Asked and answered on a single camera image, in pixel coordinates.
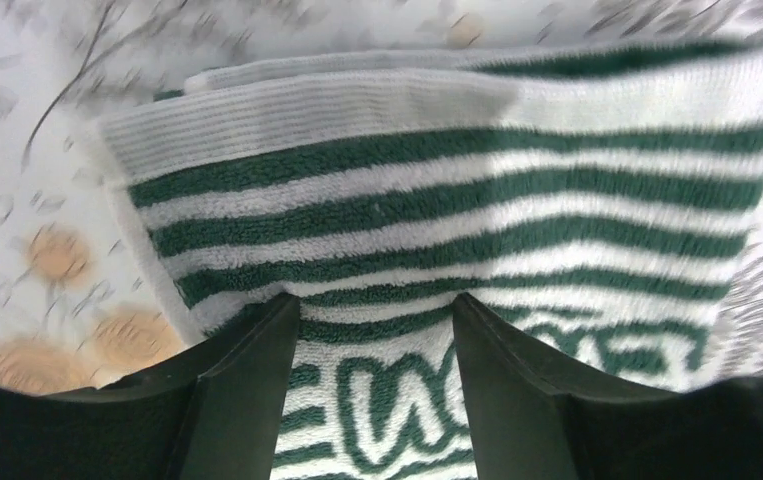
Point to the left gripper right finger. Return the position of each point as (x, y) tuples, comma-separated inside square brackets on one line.
[(536, 413)]

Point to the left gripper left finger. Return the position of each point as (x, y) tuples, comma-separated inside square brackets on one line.
[(210, 412)]

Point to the green white striped towel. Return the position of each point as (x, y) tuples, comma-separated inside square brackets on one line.
[(598, 200)]

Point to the floral table cloth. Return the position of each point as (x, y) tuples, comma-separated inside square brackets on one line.
[(63, 62)]

